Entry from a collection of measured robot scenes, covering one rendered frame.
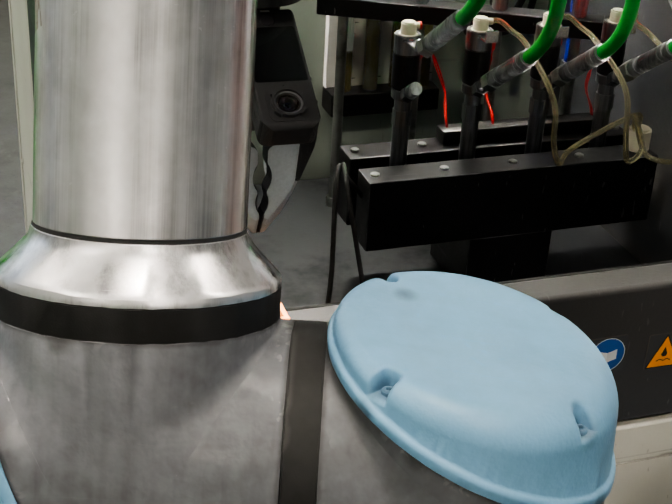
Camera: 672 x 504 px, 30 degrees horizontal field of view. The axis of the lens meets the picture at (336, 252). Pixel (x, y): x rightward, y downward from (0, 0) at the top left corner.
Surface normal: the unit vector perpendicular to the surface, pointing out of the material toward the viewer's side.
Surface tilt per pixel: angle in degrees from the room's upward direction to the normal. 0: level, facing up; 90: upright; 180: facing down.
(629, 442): 90
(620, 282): 0
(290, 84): 30
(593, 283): 0
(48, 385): 74
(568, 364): 7
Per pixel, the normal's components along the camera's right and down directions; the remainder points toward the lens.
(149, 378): 0.26, 0.18
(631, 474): 0.31, 0.47
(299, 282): 0.05, -0.88
